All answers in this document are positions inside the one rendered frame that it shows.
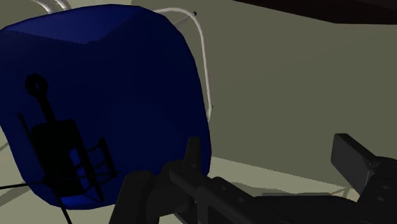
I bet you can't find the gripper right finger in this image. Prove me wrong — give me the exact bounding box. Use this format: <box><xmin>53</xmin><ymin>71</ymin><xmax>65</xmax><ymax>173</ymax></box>
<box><xmin>330</xmin><ymin>133</ymin><xmax>397</xmax><ymax>224</ymax></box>

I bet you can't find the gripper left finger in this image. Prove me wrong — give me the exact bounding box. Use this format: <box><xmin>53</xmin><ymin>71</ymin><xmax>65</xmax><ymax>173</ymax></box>
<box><xmin>108</xmin><ymin>137</ymin><xmax>265</xmax><ymax>224</ymax></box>

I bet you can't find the blue bag with white cords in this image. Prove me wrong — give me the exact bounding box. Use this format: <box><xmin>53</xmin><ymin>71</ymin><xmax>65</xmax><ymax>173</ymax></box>
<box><xmin>0</xmin><ymin>0</ymin><xmax>215</xmax><ymax>211</ymax></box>

